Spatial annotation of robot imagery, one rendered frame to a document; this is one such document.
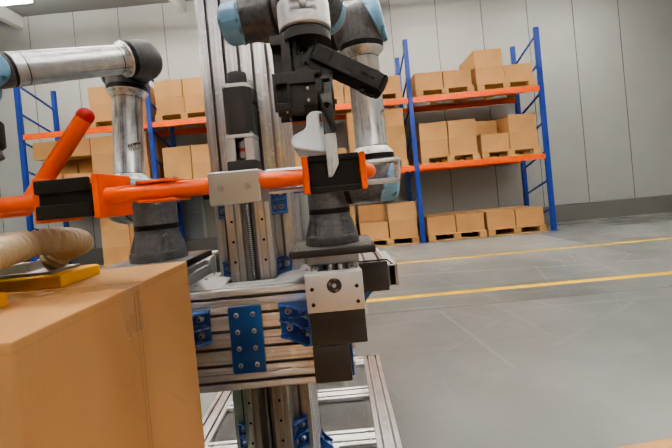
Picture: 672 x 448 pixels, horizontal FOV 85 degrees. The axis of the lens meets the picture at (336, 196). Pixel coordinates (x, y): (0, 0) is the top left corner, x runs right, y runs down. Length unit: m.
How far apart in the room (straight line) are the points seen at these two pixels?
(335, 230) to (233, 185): 0.52
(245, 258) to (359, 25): 0.73
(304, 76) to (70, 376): 0.43
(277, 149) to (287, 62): 0.68
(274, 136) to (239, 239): 0.35
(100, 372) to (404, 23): 9.73
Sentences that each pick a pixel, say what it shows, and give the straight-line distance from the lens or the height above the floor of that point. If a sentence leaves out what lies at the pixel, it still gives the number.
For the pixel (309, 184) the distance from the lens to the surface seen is 0.48.
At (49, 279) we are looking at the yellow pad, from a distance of 0.72.
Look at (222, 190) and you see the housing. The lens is 0.51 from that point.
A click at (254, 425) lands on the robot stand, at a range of 1.31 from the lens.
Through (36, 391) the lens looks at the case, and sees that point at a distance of 0.47.
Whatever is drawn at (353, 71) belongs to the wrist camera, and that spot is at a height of 1.34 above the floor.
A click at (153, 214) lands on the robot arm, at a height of 1.17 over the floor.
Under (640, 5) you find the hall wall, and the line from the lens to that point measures 12.41.
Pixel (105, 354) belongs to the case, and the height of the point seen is 1.01.
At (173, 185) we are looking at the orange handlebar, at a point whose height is 1.21.
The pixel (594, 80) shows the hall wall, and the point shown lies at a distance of 11.22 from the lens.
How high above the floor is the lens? 1.18
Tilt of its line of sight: level
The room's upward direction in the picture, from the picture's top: 5 degrees counter-clockwise
